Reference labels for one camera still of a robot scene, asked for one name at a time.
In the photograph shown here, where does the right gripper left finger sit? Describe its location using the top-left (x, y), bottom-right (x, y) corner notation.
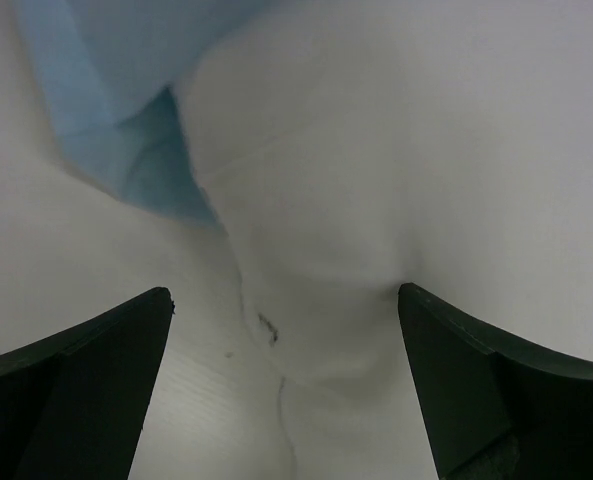
top-left (0, 287), bottom-right (175, 480)

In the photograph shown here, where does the blue pillowcase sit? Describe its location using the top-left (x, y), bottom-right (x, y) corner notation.
top-left (13, 0), bottom-right (265, 224)

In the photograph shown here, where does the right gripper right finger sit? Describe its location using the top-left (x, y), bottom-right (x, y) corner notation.
top-left (398, 283), bottom-right (593, 480)

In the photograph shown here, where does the white pillow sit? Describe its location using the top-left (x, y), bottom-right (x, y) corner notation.
top-left (0, 1), bottom-right (593, 479)

